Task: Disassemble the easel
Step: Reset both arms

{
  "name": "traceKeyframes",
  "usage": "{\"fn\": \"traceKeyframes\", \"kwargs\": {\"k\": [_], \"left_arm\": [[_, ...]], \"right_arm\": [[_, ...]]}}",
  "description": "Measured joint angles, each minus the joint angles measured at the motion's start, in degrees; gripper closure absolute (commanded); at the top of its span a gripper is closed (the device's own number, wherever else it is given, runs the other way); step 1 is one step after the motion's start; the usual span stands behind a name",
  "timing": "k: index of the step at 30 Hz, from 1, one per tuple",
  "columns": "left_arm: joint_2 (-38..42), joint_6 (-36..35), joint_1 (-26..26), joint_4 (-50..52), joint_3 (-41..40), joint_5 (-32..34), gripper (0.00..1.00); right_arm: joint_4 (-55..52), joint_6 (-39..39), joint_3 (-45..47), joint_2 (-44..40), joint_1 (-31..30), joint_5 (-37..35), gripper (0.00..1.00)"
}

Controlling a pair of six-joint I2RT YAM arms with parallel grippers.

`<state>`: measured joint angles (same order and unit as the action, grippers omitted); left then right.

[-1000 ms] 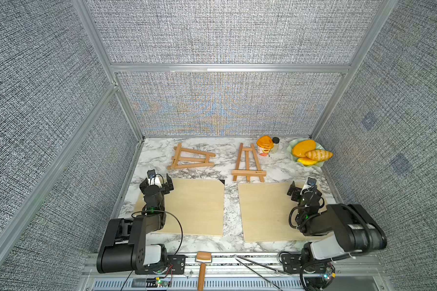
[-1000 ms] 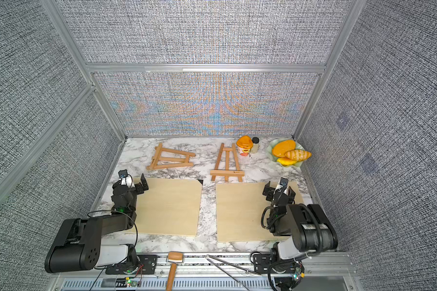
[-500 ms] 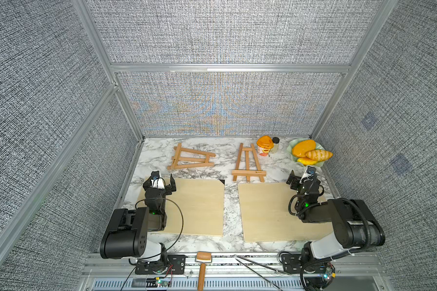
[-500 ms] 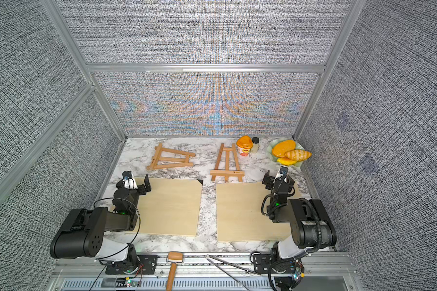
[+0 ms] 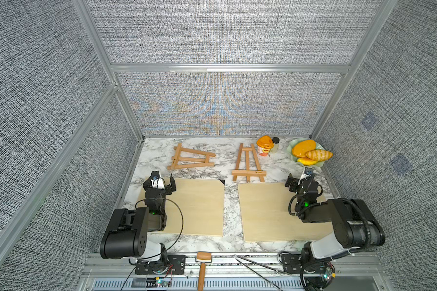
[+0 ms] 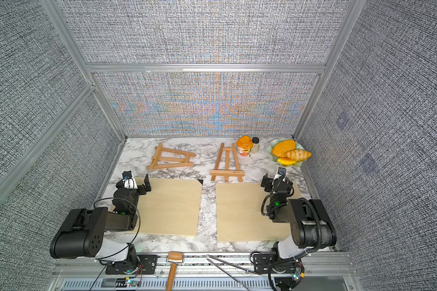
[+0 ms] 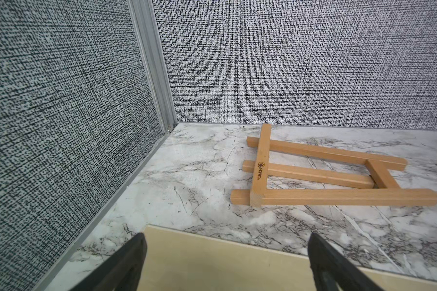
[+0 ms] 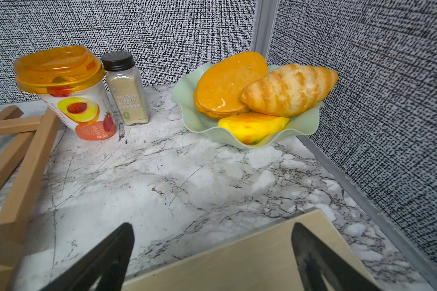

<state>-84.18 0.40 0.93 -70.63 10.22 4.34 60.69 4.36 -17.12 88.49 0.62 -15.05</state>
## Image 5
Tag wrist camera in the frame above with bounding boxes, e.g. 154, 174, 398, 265
150, 171, 166, 189
300, 167, 314, 180

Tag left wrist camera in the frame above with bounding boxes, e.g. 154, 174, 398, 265
150, 171, 166, 189

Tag wooden easel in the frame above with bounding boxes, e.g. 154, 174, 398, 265
167, 143, 216, 170
231, 143, 267, 183

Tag small black-capped bottle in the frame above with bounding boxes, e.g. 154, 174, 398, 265
270, 137, 280, 154

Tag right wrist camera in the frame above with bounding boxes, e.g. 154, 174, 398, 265
300, 167, 314, 180

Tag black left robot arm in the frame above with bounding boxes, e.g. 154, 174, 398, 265
100, 171, 177, 267

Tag striped bread toy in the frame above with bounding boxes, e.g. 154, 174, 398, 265
305, 149, 333, 162

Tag yellow fruit toy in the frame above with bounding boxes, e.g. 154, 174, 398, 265
297, 157, 318, 166

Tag wooden handled brush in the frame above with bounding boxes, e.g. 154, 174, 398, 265
195, 252, 212, 291

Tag wooden canvas board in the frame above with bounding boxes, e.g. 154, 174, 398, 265
136, 178, 227, 238
238, 183, 333, 243

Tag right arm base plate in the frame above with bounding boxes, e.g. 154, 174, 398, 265
278, 251, 330, 274

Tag metal tongs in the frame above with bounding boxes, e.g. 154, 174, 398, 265
234, 254, 296, 291

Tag green plate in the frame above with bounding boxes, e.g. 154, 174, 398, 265
286, 138, 325, 167

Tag orange mango toy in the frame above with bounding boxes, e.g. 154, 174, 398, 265
291, 139, 317, 158

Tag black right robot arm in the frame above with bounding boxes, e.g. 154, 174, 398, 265
281, 169, 386, 274

